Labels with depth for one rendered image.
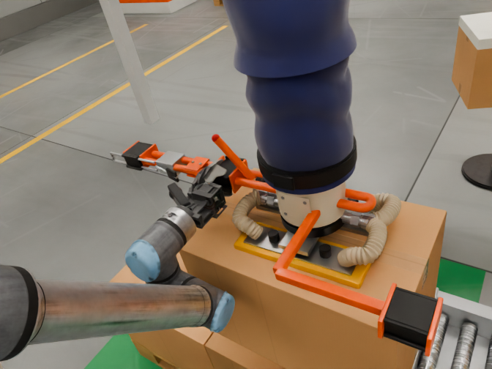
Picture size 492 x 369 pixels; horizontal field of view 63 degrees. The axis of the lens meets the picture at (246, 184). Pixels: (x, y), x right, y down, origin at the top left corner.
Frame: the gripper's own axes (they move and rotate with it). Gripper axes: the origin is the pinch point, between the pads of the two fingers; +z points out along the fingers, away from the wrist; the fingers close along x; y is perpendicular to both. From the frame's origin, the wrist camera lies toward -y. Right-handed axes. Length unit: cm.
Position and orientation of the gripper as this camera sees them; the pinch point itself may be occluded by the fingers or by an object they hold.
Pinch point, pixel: (220, 172)
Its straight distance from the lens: 114.8
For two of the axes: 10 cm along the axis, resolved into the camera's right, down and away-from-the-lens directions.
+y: 8.4, 2.0, -5.1
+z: 5.1, -5.9, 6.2
